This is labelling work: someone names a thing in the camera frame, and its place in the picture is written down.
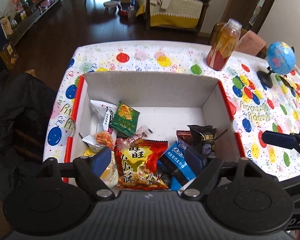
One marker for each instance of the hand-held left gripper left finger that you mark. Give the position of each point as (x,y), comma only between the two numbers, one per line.
(102,160)

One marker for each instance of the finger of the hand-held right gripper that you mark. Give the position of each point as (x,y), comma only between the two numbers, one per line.
(279,138)

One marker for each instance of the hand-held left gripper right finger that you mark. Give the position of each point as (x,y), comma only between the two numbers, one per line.
(194,160)

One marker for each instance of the yellow snack packet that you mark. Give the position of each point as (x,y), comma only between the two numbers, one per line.
(90,153)

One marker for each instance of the round pastry clear packet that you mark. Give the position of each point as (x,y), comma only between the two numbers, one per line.
(111,172)

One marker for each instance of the blue biscuit packet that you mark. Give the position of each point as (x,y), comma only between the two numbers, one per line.
(176,160)

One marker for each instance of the black snack packet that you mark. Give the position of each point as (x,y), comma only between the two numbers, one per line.
(202,137)

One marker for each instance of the red candy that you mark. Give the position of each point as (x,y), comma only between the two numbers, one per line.
(133,140)

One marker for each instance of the red rice cracker packet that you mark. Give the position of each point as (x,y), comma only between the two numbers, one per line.
(140,160)

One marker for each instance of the white snack packet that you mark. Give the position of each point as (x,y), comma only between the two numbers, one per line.
(102,117)

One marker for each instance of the red cardboard box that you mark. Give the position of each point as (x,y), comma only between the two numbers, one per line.
(152,90)

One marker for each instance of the dark green snack packet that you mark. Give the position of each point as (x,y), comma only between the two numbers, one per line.
(288,83)

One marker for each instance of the blue desk globe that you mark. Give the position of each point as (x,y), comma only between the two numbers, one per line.
(281,57)

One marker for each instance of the black jacket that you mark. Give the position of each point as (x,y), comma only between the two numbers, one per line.
(20,120)

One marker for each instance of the pink towel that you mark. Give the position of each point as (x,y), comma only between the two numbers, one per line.
(251,42)

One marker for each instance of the balloon print tablecloth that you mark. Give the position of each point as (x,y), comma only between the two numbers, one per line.
(164,57)

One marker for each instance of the orange juice bottle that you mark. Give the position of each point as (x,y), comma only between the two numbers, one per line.
(222,47)

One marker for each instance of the wooden dining chair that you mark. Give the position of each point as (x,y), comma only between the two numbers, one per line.
(213,35)

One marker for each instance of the brown paper bag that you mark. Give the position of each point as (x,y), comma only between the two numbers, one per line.
(9,55)

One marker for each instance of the brown wooden door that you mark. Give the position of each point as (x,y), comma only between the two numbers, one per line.
(237,0)

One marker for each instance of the sofa with cream cover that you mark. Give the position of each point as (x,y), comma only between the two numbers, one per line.
(174,12)

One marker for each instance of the red toy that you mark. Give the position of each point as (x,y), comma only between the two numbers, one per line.
(123,11)

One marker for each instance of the small round stool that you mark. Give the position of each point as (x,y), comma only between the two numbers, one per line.
(110,4)

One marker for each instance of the low television stand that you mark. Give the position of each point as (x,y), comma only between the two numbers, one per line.
(32,17)

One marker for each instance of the beige gift bag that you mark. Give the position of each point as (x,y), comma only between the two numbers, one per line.
(6,27)

